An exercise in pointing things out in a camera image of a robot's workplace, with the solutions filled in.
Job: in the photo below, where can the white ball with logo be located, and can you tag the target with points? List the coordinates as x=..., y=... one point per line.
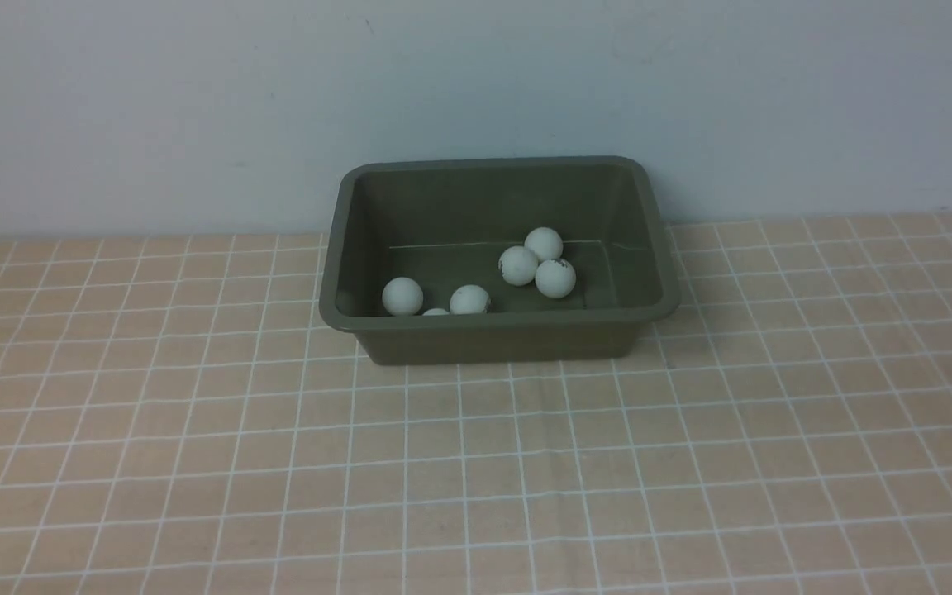
x=555, y=278

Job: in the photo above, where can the olive green plastic bin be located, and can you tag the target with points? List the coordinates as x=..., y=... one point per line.
x=445, y=222

